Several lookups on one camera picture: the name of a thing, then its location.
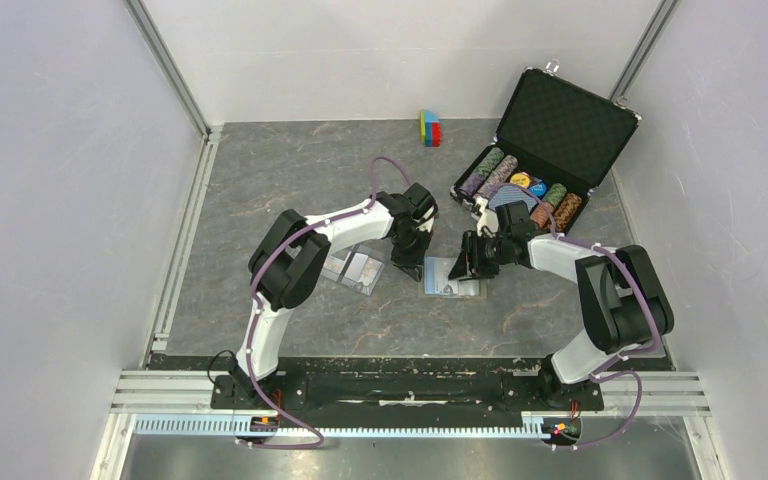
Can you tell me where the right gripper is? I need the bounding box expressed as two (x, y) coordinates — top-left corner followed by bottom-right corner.
(449, 230), (512, 281)

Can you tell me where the credit card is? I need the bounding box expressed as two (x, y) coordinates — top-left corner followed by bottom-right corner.
(422, 257), (481, 298)
(342, 253), (384, 288)

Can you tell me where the clear plastic card sleeve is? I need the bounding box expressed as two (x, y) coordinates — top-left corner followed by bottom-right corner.
(321, 244), (387, 296)

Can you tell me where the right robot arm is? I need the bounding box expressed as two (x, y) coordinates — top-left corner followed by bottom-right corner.
(448, 201), (674, 408)

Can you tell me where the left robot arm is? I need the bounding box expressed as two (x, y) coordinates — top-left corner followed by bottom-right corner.
(233, 183), (438, 408)

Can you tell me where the blue playing card deck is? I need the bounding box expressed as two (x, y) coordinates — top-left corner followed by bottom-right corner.
(487, 185), (537, 213)

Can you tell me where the yellow dealer chip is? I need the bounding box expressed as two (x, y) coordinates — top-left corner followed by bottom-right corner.
(509, 172), (532, 188)

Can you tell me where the blue dealer chip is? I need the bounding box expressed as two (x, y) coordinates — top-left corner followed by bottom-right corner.
(529, 182), (548, 198)

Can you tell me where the colourful toy block stack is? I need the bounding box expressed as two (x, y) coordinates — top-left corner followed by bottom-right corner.
(419, 109), (442, 147)

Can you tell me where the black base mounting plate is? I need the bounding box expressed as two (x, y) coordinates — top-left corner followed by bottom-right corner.
(206, 354), (604, 431)

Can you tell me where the black poker chip case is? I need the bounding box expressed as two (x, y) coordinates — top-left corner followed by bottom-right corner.
(449, 67), (641, 233)

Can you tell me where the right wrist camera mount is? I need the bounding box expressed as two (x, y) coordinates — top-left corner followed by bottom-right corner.
(472, 197), (498, 237)

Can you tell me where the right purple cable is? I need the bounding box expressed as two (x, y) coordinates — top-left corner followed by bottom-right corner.
(489, 184), (664, 452)

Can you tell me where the white slotted cable duct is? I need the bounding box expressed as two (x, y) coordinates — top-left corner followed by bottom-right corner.
(133, 414), (551, 440)

